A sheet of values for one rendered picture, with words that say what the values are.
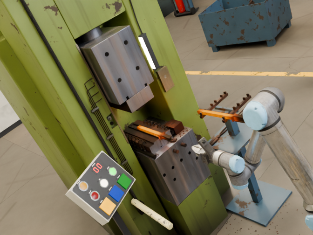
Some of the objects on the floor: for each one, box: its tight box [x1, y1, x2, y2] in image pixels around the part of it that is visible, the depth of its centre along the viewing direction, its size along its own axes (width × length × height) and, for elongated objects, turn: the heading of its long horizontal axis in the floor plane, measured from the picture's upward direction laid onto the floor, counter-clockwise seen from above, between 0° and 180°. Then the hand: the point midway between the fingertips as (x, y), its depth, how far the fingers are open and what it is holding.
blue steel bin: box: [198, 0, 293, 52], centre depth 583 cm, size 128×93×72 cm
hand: (193, 146), depth 214 cm, fingers closed
